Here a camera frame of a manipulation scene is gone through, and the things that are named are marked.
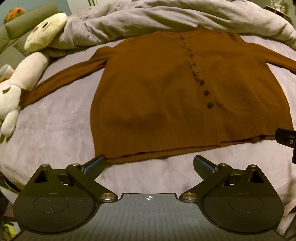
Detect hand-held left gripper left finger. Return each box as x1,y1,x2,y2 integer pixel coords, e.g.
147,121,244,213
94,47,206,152
22,156,118,204

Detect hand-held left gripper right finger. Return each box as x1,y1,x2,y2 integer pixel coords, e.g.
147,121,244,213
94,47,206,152
179,155,274,204

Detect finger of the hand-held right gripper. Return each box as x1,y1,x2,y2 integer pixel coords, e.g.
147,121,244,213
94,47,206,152
275,128,296,164

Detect brown knit button cardigan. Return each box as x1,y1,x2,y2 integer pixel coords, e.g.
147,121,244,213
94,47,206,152
20,24,296,164

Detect lilac bed sheet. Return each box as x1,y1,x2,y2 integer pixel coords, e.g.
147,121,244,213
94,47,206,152
0,35,296,237

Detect yellow green object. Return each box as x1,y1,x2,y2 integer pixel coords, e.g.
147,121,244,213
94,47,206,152
2,222,17,241

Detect white plush toy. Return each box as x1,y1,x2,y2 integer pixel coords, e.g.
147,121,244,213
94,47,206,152
0,82,23,137

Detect glass bedside items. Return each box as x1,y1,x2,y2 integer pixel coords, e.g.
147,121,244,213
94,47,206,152
264,0,290,17

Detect cream round-face plush toy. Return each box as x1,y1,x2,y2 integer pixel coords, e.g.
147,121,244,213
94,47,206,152
9,13,68,90

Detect green cushion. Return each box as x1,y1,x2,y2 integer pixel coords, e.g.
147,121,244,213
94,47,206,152
0,3,59,55

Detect grey crumpled duvet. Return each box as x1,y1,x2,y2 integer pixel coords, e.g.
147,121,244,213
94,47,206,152
47,0,296,51

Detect orange plush toy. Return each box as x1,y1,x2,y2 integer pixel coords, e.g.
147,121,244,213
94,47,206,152
3,7,25,24

